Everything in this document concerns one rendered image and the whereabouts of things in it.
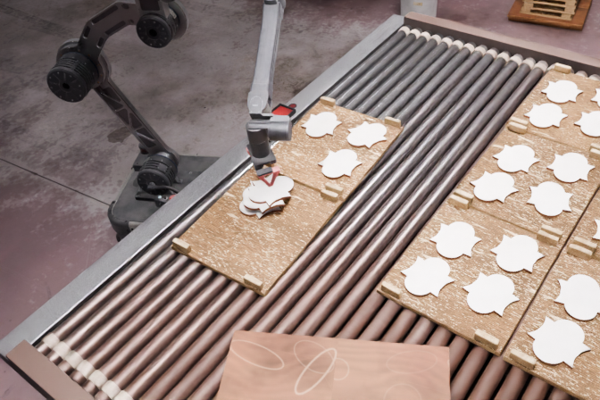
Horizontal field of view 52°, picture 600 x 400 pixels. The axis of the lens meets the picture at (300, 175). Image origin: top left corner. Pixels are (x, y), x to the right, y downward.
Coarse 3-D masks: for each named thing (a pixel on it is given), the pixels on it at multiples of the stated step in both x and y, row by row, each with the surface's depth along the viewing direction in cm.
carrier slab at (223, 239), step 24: (240, 192) 199; (312, 192) 196; (216, 216) 192; (240, 216) 191; (264, 216) 190; (288, 216) 189; (312, 216) 189; (192, 240) 186; (216, 240) 185; (240, 240) 184; (264, 240) 183; (288, 240) 182; (216, 264) 178; (240, 264) 177; (264, 264) 176; (288, 264) 175; (264, 288) 170
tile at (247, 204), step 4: (248, 188) 194; (244, 196) 191; (248, 196) 191; (244, 200) 190; (248, 200) 190; (280, 200) 189; (244, 204) 189; (248, 204) 188; (252, 204) 188; (256, 204) 188; (260, 204) 188; (264, 204) 188; (272, 204) 187; (276, 204) 188; (280, 204) 188; (284, 204) 188; (248, 208) 188; (252, 208) 187; (256, 208) 187; (260, 208) 187; (264, 208) 187; (268, 208) 187
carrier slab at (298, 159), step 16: (320, 112) 227; (336, 112) 226; (352, 112) 226; (352, 128) 219; (400, 128) 217; (288, 144) 215; (304, 144) 215; (320, 144) 214; (336, 144) 213; (384, 144) 211; (288, 160) 209; (304, 160) 208; (320, 160) 208; (368, 160) 206; (288, 176) 203; (304, 176) 202; (320, 176) 202; (352, 176) 200; (320, 192) 198; (352, 192) 197
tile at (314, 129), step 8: (328, 112) 225; (312, 120) 223; (320, 120) 222; (328, 120) 222; (336, 120) 221; (304, 128) 221; (312, 128) 219; (320, 128) 219; (328, 128) 218; (336, 128) 220; (312, 136) 216; (320, 136) 216
